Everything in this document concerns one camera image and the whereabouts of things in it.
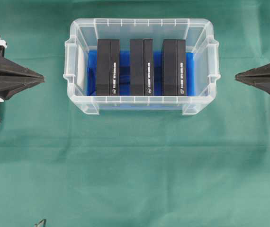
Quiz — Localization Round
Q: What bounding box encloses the black box D415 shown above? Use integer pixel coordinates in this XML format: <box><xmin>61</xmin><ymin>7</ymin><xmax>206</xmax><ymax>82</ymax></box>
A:
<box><xmin>130</xmin><ymin>39</ymin><xmax>154</xmax><ymax>96</ymax></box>

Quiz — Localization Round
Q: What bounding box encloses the clear plastic storage case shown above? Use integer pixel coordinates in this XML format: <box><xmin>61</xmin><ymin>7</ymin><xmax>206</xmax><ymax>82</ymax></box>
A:
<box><xmin>63</xmin><ymin>18</ymin><xmax>220</xmax><ymax>115</ymax></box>

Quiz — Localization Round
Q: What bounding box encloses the blue foam liner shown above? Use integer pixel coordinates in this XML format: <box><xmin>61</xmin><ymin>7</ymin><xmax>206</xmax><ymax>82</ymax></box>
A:
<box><xmin>87</xmin><ymin>51</ymin><xmax>195</xmax><ymax>96</ymax></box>

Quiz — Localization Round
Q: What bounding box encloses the grey metal bracket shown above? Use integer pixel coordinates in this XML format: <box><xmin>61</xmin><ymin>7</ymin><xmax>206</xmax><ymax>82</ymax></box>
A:
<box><xmin>33</xmin><ymin>217</ymin><xmax>47</xmax><ymax>227</ymax></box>

